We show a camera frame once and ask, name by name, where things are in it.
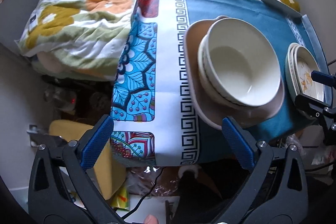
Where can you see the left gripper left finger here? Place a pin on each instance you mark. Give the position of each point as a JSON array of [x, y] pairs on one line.
[[60, 191]]

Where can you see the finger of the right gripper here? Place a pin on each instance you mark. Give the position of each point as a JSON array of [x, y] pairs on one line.
[[314, 108], [323, 78]]

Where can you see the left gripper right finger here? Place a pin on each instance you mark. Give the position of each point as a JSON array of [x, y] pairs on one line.
[[275, 190]]

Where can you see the cream plate with orange print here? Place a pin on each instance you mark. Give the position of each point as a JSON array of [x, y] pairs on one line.
[[304, 64]]

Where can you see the pink plastic basin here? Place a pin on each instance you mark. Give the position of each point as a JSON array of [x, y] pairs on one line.
[[209, 105]]

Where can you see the left hand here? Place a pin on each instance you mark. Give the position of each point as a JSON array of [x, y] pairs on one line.
[[150, 219]]

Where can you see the floral quilt blanket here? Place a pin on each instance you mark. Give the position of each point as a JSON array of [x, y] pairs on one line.
[[84, 37]]

